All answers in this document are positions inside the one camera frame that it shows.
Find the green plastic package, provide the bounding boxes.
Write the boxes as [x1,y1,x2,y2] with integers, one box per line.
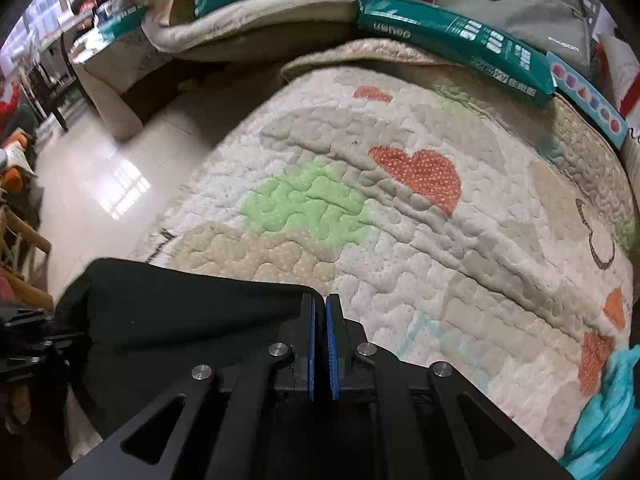
[356,0,557,109]

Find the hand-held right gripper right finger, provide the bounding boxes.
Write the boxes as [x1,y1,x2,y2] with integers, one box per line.
[326,293,574,480]

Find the white and red pillow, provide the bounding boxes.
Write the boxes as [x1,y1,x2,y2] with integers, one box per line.
[594,27,640,128]

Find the blue box with coloured shapes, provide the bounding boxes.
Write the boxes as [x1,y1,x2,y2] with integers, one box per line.
[545,51,629,150]

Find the table with beige tablecloth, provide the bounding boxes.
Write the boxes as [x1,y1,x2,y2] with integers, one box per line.
[60,4,173,142]

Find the grey fabric bag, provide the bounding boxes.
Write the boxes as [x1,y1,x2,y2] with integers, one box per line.
[432,0,603,70]

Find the teal fuzzy cloth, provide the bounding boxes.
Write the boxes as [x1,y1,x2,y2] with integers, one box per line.
[559,345,640,480]

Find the beige sofa cushion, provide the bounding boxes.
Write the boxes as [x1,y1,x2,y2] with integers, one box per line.
[142,0,362,57]

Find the dark wooden chair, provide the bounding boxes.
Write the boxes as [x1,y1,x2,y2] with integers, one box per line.
[24,30,72,133]

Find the black pants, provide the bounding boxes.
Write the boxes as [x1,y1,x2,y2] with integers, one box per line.
[52,258,321,443]

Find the quilted patchwork blanket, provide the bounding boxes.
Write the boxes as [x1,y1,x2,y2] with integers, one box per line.
[67,39,638,463]

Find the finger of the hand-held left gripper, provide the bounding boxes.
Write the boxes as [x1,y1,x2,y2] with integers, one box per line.
[44,330,93,352]

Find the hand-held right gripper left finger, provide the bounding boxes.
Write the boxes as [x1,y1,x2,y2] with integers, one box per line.
[57,294,316,480]

